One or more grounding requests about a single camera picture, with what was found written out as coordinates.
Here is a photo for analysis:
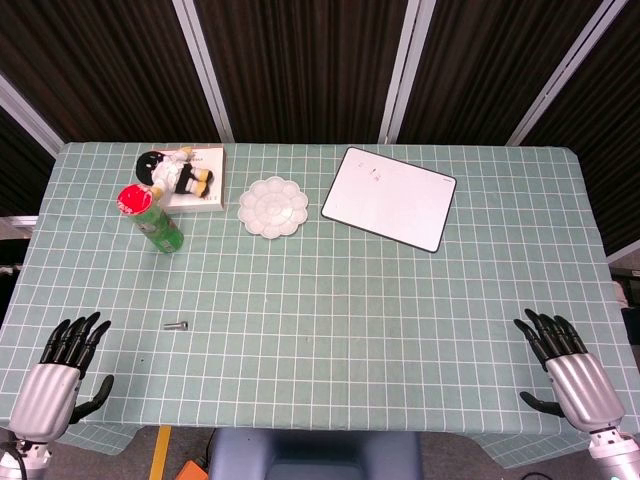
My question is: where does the orange box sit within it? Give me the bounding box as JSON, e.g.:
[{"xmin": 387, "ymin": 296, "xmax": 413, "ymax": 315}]
[{"xmin": 175, "ymin": 459, "xmax": 210, "ymax": 480}]

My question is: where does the green chip can red lid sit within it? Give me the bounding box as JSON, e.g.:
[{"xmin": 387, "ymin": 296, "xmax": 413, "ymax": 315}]
[{"xmin": 116, "ymin": 183, "xmax": 184, "ymax": 255}]

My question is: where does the white book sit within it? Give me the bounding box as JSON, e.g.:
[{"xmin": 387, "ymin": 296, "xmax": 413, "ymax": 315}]
[{"xmin": 159, "ymin": 143, "xmax": 227, "ymax": 213}]

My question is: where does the white flower paint palette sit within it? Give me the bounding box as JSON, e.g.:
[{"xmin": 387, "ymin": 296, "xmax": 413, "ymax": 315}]
[{"xmin": 237, "ymin": 175, "xmax": 310, "ymax": 240}]

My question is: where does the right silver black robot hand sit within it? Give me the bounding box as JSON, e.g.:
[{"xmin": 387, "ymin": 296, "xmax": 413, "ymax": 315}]
[{"xmin": 513, "ymin": 308, "xmax": 626, "ymax": 435}]

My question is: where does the black haired plush doll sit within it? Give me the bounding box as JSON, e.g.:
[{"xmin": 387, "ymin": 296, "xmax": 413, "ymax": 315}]
[{"xmin": 134, "ymin": 145, "xmax": 215, "ymax": 200}]

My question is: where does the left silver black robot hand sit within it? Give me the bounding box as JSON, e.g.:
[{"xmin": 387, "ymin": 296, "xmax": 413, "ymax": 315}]
[{"xmin": 8, "ymin": 311, "xmax": 116, "ymax": 444}]

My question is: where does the green checked tablecloth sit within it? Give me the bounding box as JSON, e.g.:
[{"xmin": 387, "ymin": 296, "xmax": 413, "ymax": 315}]
[{"xmin": 0, "ymin": 141, "xmax": 640, "ymax": 470}]

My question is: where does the yellow floor tape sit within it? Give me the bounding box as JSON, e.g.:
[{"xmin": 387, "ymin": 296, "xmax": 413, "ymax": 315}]
[{"xmin": 148, "ymin": 425, "xmax": 173, "ymax": 480}]

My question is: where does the white drawing board black rim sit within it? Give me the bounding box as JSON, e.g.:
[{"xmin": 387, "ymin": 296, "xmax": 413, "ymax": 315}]
[{"xmin": 320, "ymin": 146, "xmax": 458, "ymax": 254}]

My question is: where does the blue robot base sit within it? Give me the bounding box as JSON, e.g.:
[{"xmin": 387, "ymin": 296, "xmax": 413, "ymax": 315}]
[{"xmin": 207, "ymin": 428, "xmax": 424, "ymax": 480}]

